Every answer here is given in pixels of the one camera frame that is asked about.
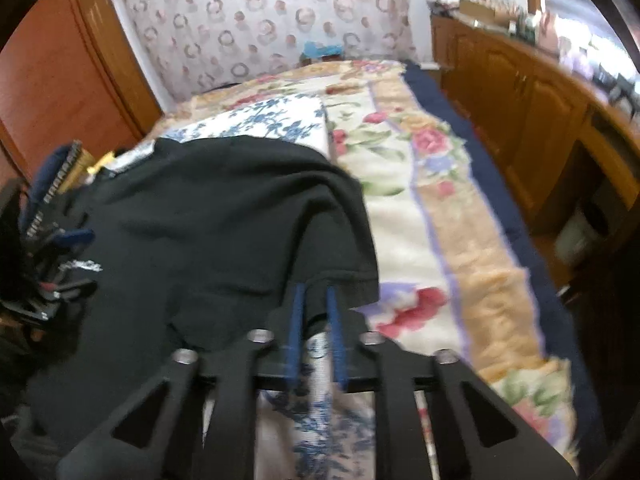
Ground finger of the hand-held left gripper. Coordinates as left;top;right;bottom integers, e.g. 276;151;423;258
47;227;99;306

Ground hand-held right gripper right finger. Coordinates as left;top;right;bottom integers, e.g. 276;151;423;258
325;284;577;480

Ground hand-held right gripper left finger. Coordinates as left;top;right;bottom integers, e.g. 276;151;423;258
57;282;307;480

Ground black shirt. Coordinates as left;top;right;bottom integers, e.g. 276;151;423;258
22;135;381;461

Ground yellow patterned cloth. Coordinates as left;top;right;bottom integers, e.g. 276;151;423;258
75;149;118;186

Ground blue and yellow folded items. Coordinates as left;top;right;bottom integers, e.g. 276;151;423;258
30;142;83;236

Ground floral bed blanket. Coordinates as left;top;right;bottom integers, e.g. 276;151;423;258
170;60;576;480

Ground wooden wardrobe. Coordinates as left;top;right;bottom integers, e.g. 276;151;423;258
0;0;163;186

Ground blue floral white cloth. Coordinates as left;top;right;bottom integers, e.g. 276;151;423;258
165;94;381;480

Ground navy blanket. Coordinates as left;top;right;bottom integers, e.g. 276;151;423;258
402;62;606;461

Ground white bin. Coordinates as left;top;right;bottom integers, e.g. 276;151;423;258
555;202;611;271

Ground circle patterned curtain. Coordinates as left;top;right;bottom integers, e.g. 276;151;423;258
110;0;421;106

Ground blue bundle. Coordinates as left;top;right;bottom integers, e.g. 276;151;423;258
301;40;343;59

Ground wooden cabinet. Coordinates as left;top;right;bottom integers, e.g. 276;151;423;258
430;12;640;241

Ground cardboard box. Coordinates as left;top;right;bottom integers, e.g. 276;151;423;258
457;0;496;18

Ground pink bag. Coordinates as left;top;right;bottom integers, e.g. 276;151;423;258
537;12;561;48

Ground striped window blind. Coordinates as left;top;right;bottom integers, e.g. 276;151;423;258
542;0;631;46

